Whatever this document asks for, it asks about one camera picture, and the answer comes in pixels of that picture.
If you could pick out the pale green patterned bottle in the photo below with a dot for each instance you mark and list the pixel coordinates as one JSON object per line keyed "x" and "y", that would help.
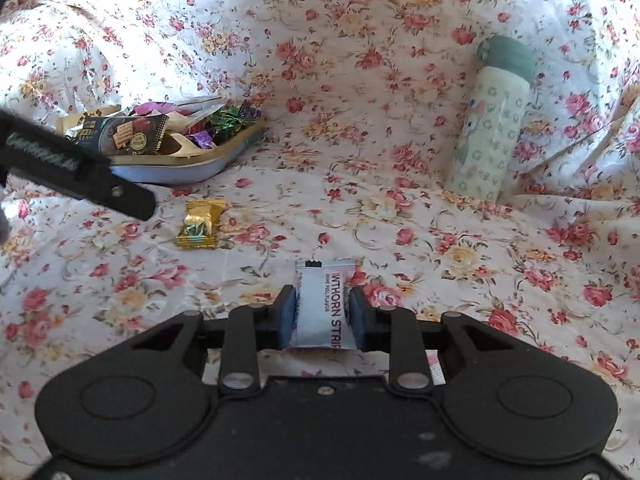
{"x": 490, "y": 130}

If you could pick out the white snack packet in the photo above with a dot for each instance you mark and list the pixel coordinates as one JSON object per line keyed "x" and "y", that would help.
{"x": 320, "y": 305}

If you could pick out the purple foil candy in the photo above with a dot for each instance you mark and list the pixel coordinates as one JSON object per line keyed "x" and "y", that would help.
{"x": 202, "y": 140}

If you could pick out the blue oval tin box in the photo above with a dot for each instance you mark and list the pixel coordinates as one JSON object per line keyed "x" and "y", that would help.
{"x": 175, "y": 171}

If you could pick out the green foil candy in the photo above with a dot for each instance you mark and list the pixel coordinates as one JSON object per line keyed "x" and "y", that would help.
{"x": 225, "y": 122}

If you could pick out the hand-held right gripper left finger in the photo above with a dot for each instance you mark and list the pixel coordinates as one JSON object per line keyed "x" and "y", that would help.
{"x": 288, "y": 317}

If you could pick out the black cracker packet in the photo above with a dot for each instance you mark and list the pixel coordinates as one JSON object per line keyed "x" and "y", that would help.
{"x": 125, "y": 135}

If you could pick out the floral blanket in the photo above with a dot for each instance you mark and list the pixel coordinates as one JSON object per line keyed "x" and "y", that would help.
{"x": 375, "y": 185}

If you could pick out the small pink white wrapper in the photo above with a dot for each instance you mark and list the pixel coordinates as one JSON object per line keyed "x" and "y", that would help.
{"x": 436, "y": 370}

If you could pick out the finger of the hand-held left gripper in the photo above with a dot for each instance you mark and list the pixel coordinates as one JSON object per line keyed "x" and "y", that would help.
{"x": 125, "y": 195}

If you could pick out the gold foil candy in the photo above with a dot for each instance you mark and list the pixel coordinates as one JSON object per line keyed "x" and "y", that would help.
{"x": 200, "y": 220}

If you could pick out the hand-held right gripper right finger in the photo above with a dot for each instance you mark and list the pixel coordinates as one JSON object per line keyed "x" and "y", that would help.
{"x": 358, "y": 320}

